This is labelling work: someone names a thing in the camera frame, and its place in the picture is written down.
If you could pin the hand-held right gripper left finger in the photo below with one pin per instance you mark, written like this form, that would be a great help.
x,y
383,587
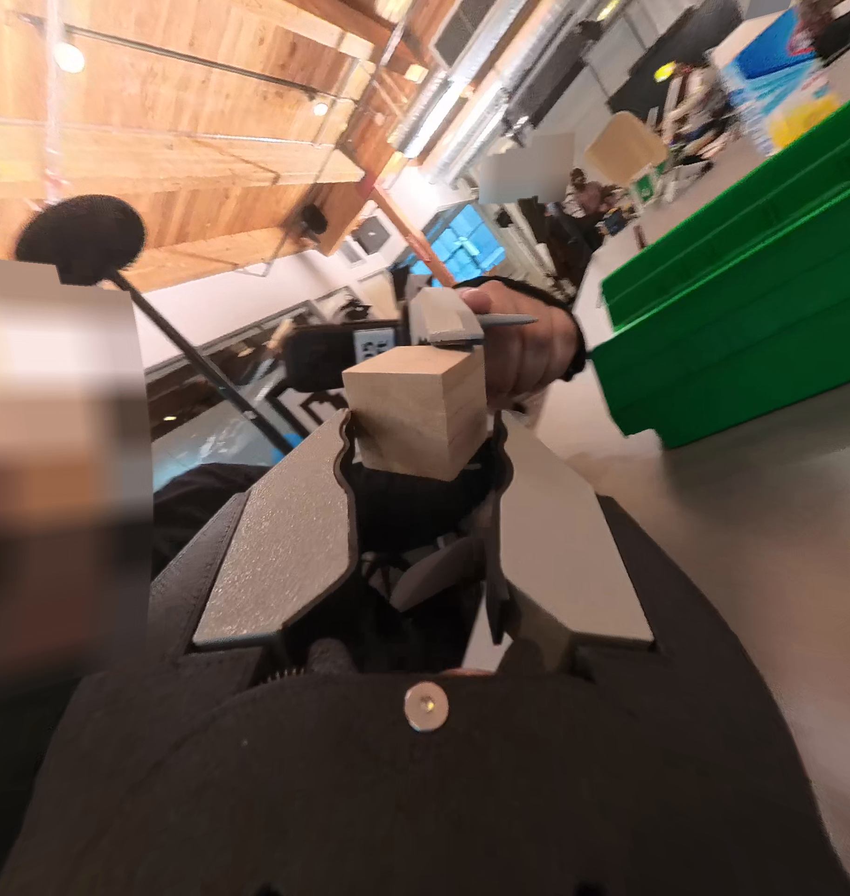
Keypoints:
x,y
278,553

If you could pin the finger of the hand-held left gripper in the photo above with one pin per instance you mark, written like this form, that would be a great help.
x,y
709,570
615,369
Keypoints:
x,y
509,322
442,318

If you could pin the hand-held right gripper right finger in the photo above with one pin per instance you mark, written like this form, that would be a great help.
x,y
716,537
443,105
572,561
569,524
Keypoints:
x,y
572,560

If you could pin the medium natural wooden cube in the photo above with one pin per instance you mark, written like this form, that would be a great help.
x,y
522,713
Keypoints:
x,y
404,413

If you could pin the green plastic bin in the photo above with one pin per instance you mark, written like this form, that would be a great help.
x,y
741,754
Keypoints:
x,y
712,350

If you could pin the grey desk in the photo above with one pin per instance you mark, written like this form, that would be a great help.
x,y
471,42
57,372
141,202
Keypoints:
x,y
747,560

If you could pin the person's left hand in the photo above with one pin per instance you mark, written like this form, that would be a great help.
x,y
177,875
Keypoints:
x,y
530,357

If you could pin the framed black-white marker sign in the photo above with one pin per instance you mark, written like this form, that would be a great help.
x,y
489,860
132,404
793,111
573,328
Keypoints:
x,y
313,413

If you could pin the black round ceiling fixture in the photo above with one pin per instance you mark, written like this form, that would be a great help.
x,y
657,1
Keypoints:
x,y
314,219

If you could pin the green box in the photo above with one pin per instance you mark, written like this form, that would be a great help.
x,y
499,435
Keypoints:
x,y
647,189

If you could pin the tan wooden board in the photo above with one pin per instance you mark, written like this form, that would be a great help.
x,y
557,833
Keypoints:
x,y
624,147

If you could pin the person's black hair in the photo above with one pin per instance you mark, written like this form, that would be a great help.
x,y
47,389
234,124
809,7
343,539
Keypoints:
x,y
82,234

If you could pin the white ceiling air vent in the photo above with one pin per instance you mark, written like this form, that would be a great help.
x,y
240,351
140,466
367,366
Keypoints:
x,y
460,24

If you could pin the black monitor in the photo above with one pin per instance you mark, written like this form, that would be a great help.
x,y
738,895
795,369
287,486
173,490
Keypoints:
x,y
677,42

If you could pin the white blue wipes canister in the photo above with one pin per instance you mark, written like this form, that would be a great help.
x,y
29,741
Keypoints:
x,y
775,91

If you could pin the wooden support post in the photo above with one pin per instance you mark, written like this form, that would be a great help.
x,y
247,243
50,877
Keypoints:
x,y
411,234

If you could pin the black wall speaker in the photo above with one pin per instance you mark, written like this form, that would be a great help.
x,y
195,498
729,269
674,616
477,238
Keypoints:
x,y
371,234

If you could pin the silver ventilation duct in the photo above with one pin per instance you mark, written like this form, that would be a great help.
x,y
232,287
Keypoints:
x,y
481,77

